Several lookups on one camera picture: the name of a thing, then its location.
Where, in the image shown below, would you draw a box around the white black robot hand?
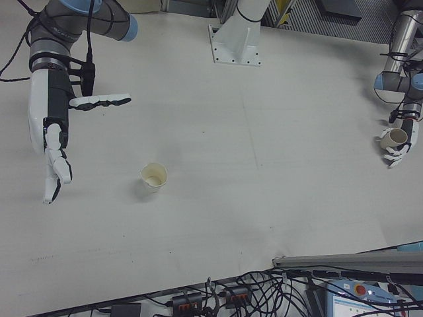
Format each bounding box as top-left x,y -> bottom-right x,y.
27,67 -> 132,205
376,118 -> 420,170

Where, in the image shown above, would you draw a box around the beige paper cup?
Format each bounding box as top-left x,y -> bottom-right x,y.
379,127 -> 409,149

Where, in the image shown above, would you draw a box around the white paper cup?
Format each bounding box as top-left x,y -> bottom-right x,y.
135,161 -> 169,201

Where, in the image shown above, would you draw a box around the dark grey box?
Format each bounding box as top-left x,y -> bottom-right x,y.
319,0 -> 363,24

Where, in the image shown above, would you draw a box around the grey ribbed mat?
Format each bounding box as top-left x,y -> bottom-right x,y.
260,0 -> 397,46

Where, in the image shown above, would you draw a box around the long black bar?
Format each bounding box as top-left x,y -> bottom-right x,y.
312,269 -> 423,287

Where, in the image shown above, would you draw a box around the light blue teach pendant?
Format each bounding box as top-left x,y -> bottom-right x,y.
325,278 -> 403,317

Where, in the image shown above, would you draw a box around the black power adapter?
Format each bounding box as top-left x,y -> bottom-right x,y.
110,303 -> 143,317

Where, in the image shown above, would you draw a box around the black hub orange ports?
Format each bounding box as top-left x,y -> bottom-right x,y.
171,292 -> 203,313
223,286 -> 251,304

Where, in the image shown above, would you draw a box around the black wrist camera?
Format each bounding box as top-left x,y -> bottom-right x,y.
389,108 -> 406,125
67,55 -> 96,96

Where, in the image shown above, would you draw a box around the black braided cable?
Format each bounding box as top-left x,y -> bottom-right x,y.
379,49 -> 423,80
0,0 -> 47,83

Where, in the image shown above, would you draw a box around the thin black camera cable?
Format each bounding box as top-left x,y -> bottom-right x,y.
375,82 -> 414,115
85,0 -> 97,65

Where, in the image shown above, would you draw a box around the aluminium profile rail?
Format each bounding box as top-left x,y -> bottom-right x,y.
272,246 -> 423,277

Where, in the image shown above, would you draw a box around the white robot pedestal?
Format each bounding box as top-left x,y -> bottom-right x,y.
207,0 -> 264,68

